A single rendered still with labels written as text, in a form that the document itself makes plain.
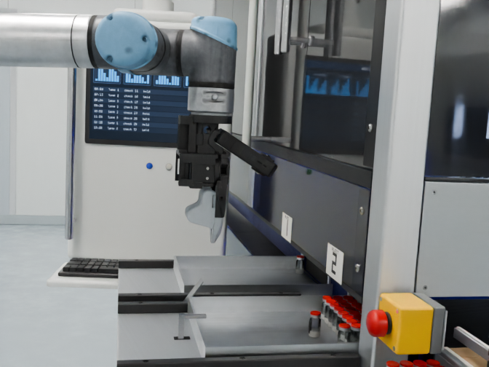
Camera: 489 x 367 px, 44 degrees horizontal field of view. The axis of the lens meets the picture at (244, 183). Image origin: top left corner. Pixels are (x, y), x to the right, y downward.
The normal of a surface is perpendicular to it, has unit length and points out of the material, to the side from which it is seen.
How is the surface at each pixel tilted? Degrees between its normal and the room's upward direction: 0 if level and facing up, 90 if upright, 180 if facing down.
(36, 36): 85
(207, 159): 90
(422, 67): 90
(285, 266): 90
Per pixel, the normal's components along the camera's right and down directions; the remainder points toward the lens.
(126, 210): 0.04, 0.12
